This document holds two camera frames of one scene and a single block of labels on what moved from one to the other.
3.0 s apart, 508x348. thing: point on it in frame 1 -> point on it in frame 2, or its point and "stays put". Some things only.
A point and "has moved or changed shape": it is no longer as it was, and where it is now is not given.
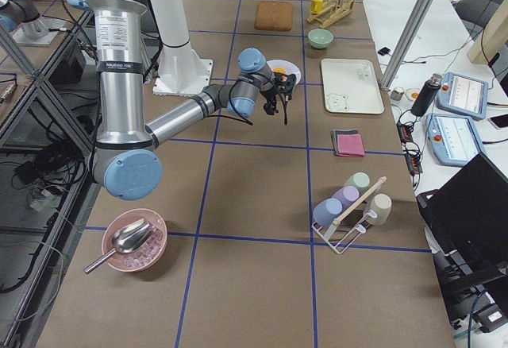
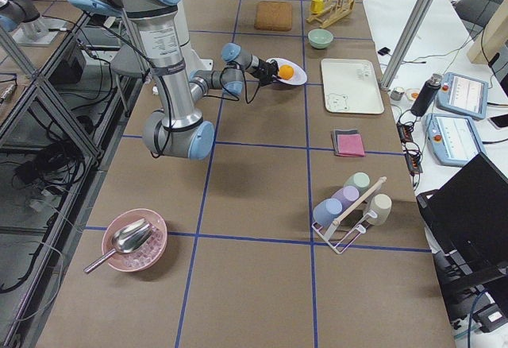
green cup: x=361 y=180 stays put
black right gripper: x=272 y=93 -> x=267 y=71
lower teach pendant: x=452 y=140 stays put
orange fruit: x=282 y=72 has moved or changed shape
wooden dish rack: x=336 y=9 stays put
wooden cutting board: x=277 y=16 stays put
